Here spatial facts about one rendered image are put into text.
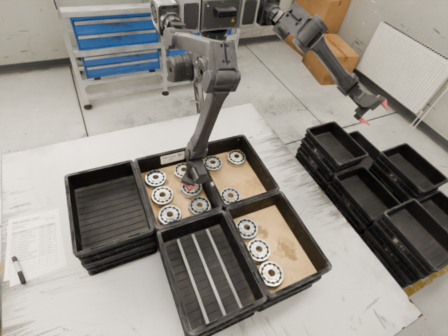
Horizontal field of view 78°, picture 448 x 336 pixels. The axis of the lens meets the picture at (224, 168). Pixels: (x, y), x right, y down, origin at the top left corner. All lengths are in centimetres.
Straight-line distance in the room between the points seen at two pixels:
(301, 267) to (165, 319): 59
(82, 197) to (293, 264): 99
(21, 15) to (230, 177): 292
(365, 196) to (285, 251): 116
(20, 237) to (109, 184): 44
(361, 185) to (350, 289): 106
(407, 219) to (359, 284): 82
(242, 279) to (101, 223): 65
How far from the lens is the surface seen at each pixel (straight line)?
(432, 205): 262
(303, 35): 106
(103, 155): 176
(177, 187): 140
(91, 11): 282
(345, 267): 154
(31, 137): 311
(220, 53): 88
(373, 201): 233
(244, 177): 147
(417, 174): 258
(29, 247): 154
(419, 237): 219
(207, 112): 96
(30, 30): 383
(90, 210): 139
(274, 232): 133
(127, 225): 131
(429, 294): 269
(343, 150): 240
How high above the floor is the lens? 196
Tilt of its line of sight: 50 degrees down
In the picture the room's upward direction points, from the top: 10 degrees clockwise
